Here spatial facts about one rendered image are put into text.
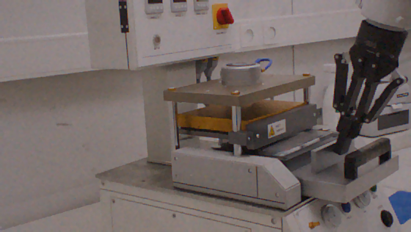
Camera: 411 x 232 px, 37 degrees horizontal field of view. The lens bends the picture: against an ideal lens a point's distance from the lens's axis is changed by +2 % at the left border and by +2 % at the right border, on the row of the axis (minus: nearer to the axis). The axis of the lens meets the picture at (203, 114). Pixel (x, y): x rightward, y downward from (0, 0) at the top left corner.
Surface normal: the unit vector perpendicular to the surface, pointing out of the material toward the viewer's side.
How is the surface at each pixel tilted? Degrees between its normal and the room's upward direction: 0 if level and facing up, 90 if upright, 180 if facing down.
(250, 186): 90
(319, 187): 90
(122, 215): 90
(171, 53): 90
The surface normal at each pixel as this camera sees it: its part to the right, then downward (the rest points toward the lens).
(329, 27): 0.63, 0.11
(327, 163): 0.78, 0.07
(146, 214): -0.63, 0.18
